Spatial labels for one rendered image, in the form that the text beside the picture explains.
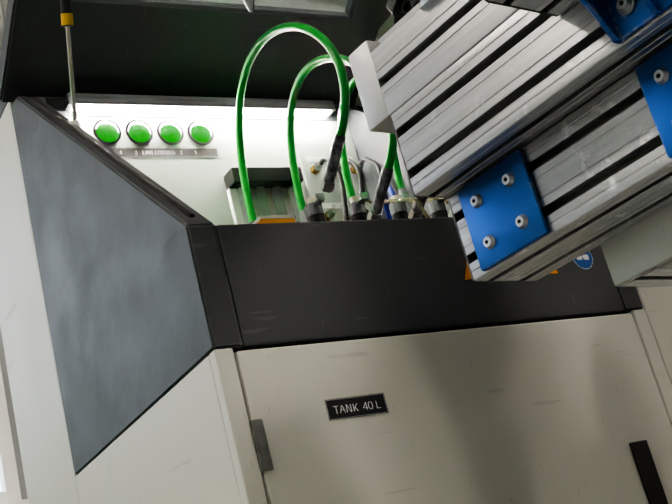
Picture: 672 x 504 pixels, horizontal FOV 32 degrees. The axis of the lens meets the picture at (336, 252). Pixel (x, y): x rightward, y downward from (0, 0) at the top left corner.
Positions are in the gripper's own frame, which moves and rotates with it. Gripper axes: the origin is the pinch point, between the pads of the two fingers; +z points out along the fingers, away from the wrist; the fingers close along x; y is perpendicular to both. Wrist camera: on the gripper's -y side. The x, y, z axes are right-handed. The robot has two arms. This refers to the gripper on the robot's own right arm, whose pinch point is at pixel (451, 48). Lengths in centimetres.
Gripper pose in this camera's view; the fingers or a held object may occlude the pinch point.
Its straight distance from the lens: 173.9
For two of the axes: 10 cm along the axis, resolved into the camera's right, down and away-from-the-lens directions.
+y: 4.6, -4.1, -7.9
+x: 8.5, -0.4, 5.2
